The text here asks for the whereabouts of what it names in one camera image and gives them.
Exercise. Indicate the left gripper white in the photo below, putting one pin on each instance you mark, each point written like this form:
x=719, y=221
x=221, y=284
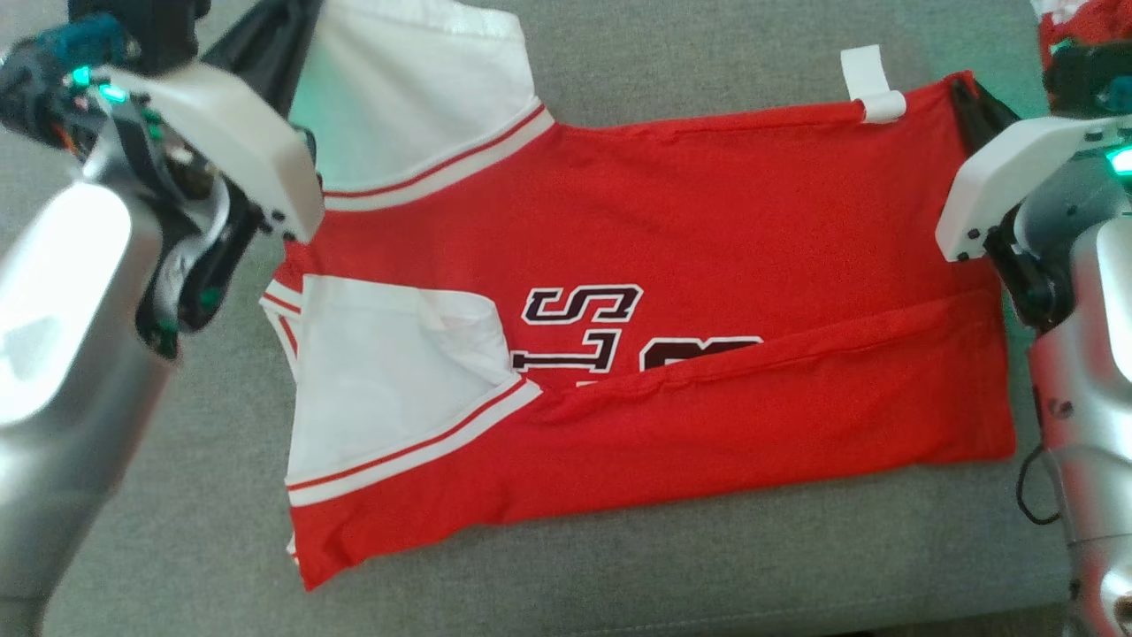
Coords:
x=230, y=141

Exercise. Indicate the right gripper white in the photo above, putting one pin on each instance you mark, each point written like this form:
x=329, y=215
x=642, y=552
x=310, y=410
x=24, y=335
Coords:
x=999, y=177

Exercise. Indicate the red shorts with white stripe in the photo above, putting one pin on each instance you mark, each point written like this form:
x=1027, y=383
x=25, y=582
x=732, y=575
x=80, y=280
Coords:
x=1088, y=22

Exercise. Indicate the red jersey with white sleeves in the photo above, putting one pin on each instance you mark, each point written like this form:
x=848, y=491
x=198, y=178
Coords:
x=707, y=221

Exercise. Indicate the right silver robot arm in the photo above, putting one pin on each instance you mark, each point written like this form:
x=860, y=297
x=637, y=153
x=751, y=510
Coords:
x=1088, y=398

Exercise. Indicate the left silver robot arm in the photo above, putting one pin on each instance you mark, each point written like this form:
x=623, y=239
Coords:
x=62, y=354

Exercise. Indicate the large grey sofa seat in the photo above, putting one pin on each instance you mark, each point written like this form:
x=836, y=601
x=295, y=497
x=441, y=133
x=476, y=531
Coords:
x=707, y=566

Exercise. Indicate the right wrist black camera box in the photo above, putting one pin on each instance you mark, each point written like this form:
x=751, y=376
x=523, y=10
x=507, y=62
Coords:
x=1074, y=75

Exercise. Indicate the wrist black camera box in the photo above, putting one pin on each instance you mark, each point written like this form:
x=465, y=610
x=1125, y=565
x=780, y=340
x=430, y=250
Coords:
x=150, y=31
x=1074, y=75

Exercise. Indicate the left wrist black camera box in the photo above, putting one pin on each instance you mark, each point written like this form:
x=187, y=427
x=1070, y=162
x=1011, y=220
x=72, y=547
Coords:
x=150, y=31

